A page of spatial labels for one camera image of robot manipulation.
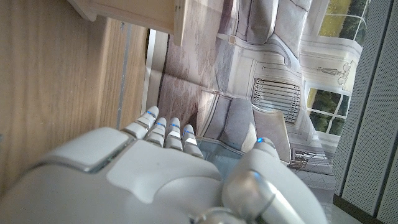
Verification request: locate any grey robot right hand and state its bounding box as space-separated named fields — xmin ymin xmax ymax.
xmin=0 ymin=106 xmax=329 ymax=224

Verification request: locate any light wooden box with slot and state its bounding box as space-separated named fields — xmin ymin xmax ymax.
xmin=67 ymin=0 xmax=189 ymax=47

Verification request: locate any printed living room backdrop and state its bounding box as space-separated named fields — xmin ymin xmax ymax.
xmin=141 ymin=0 xmax=371 ymax=203

